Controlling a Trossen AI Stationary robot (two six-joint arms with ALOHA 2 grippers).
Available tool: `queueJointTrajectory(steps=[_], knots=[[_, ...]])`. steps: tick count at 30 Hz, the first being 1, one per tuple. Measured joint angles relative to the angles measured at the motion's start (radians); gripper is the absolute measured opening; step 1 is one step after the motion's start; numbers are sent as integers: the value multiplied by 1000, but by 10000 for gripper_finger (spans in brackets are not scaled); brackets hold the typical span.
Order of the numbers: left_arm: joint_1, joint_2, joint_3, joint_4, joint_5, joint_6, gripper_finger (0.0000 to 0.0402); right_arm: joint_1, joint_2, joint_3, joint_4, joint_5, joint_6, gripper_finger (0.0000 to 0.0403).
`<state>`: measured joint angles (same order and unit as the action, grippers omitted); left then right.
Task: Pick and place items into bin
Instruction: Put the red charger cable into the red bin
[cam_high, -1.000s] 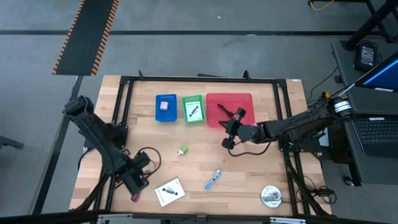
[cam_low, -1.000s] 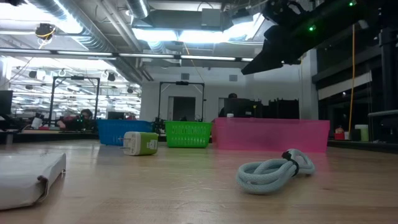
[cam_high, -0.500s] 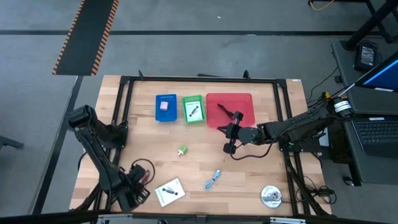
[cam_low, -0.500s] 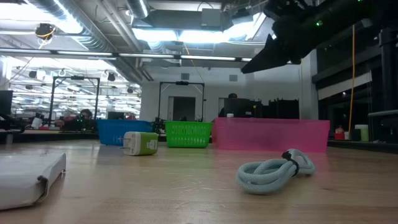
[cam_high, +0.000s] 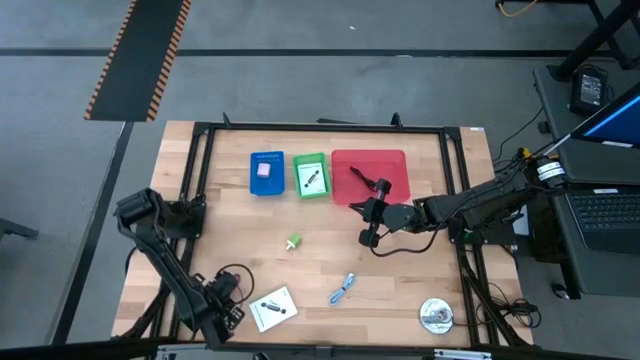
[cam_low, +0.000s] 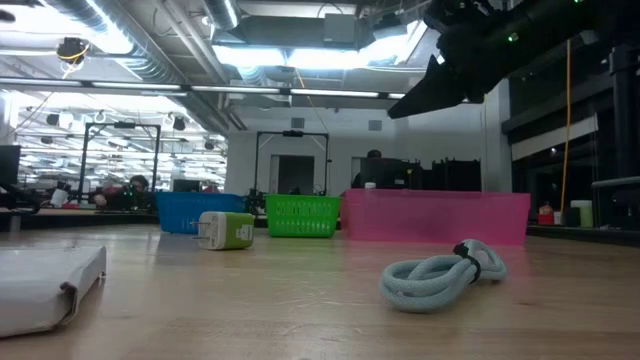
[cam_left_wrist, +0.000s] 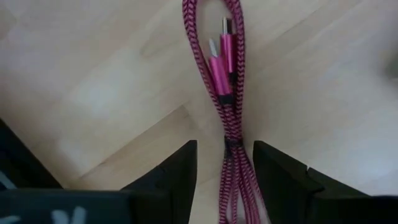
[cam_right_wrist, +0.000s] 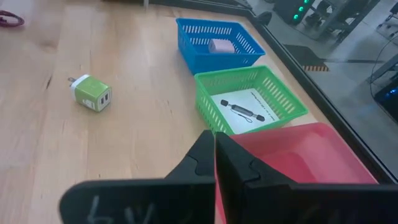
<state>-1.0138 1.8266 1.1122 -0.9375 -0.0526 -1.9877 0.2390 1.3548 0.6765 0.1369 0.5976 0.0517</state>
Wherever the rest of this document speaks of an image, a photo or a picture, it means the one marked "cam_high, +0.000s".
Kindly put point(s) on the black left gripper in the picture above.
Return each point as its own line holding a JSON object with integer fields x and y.
{"x": 217, "y": 310}

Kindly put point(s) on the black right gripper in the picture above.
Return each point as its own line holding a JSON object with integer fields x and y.
{"x": 378, "y": 215}

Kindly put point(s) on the green and white charger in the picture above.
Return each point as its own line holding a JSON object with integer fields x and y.
{"x": 295, "y": 241}

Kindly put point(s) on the white power adapter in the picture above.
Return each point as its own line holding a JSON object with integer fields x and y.
{"x": 264, "y": 170}

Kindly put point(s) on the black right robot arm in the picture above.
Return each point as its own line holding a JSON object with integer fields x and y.
{"x": 475, "y": 205}

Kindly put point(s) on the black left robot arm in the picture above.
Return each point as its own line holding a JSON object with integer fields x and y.
{"x": 165, "y": 260}

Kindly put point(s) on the pinkish red translucent bin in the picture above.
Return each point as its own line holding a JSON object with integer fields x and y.
{"x": 395, "y": 167}

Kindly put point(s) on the green plastic mesh basket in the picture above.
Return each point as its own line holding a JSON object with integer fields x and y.
{"x": 310, "y": 158}

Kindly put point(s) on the blue plastic mesh basket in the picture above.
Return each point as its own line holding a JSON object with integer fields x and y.
{"x": 267, "y": 186}

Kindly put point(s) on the silver round disc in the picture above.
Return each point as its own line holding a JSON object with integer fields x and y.
{"x": 432, "y": 320}

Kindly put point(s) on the laptop computer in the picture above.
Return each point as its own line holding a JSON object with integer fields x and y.
{"x": 560, "y": 125}

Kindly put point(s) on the black furniture foot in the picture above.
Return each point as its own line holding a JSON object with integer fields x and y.
{"x": 15, "y": 229}

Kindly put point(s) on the black power adapter box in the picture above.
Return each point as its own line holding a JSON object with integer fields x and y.
{"x": 590, "y": 90}

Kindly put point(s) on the black orange striped floor mat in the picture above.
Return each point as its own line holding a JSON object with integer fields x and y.
{"x": 137, "y": 60}

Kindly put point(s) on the monitor with blue screen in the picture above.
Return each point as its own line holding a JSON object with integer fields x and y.
{"x": 620, "y": 120}

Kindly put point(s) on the black stand legs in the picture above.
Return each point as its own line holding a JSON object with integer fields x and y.
{"x": 595, "y": 36}

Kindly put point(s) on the black aluminium table frame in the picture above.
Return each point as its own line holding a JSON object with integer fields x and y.
{"x": 325, "y": 127}

